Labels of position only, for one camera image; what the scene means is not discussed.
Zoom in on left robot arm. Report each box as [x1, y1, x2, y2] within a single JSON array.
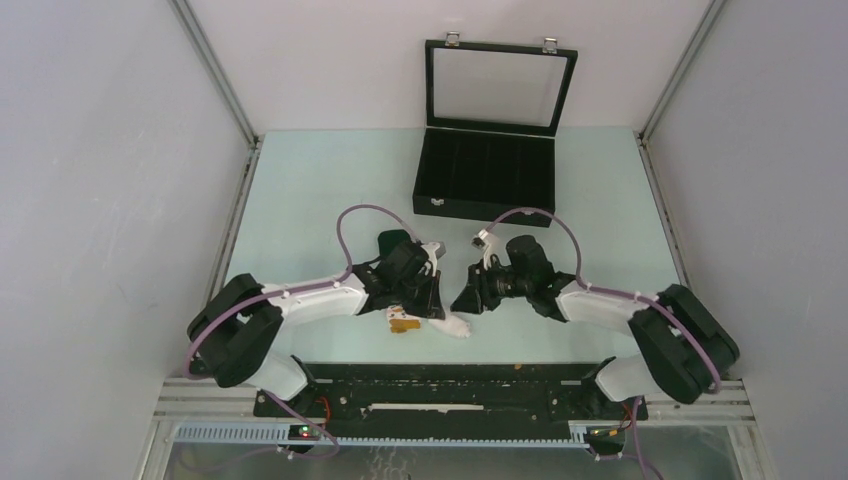
[[187, 240, 445, 417]]

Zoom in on aluminium frame post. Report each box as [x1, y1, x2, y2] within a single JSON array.
[[638, 0, 728, 145], [168, 0, 260, 149]]

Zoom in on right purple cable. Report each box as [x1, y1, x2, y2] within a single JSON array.
[[483, 207, 723, 480]]

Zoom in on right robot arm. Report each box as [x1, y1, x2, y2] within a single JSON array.
[[450, 230, 740, 418]]

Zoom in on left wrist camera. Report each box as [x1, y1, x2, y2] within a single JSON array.
[[421, 241, 446, 277]]

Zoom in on black display case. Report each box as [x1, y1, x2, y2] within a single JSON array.
[[412, 32, 579, 227]]

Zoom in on green snowman sock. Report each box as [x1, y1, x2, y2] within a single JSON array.
[[376, 229, 423, 335]]

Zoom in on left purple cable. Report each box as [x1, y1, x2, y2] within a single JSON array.
[[182, 204, 419, 458]]

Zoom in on white sock with black stripes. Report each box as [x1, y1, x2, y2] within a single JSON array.
[[428, 314, 472, 339]]

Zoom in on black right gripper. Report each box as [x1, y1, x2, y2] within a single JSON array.
[[449, 260, 531, 317]]

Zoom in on right aluminium frame post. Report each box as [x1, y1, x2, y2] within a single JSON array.
[[638, 0, 728, 145]]

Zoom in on purple cable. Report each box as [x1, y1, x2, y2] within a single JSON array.
[[483, 207, 723, 480], [182, 204, 419, 458]]

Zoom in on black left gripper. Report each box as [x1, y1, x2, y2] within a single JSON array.
[[394, 269, 445, 320]]

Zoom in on left aluminium frame post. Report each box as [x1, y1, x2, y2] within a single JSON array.
[[168, 0, 260, 149]]

